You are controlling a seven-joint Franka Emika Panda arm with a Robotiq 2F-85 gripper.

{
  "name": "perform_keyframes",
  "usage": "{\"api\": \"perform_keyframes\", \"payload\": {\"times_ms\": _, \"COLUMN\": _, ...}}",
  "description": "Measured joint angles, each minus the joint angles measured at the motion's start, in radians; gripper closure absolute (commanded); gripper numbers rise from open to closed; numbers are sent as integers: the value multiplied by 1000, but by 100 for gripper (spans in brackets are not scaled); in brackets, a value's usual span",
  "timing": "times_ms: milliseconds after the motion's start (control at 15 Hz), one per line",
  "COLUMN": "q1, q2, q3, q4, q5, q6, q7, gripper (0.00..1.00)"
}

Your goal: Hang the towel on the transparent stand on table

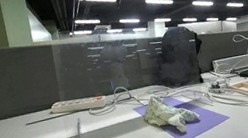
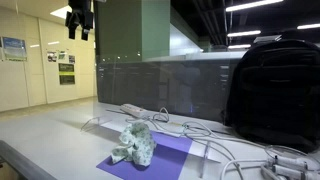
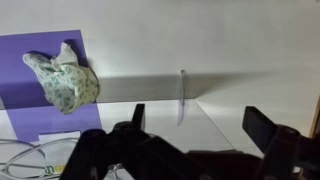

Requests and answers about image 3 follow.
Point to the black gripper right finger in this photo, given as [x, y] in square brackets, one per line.
[258, 128]

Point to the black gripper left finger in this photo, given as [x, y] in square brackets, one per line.
[139, 115]

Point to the flat transparent acrylic stand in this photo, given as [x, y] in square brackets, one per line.
[181, 96]

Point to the white towel with green print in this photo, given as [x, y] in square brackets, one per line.
[65, 83]

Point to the purple rectangular mat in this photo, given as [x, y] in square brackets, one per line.
[20, 96]

